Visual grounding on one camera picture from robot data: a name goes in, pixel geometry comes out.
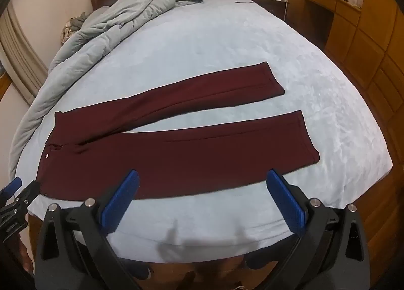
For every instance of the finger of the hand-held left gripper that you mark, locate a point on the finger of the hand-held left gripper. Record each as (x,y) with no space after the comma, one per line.
(30,192)
(13,185)

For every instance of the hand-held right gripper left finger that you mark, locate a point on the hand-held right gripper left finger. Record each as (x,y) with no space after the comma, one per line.
(121,201)

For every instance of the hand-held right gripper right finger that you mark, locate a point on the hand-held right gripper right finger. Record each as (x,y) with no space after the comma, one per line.
(284,201)

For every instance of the maroon pants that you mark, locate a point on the maroon pants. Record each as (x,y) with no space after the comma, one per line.
(189,157)

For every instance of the beige curtain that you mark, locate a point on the beige curtain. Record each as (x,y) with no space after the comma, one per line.
(19,50)

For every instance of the floral patterned cloth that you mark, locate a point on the floral patterned cloth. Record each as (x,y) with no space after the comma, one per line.
(68,29)

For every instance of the grey duvet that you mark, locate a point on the grey duvet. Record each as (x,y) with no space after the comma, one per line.
(104,37)

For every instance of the bed with light blue sheet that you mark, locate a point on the bed with light blue sheet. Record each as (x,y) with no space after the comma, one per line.
(221,40)

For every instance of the wooden wardrobe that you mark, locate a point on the wooden wardrobe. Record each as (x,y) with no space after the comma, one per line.
(378,34)

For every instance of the wooden desk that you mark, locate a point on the wooden desk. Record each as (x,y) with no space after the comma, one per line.
(318,9)

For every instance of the dark wooden nightstand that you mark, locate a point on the dark wooden nightstand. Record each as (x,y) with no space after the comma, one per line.
(268,4)

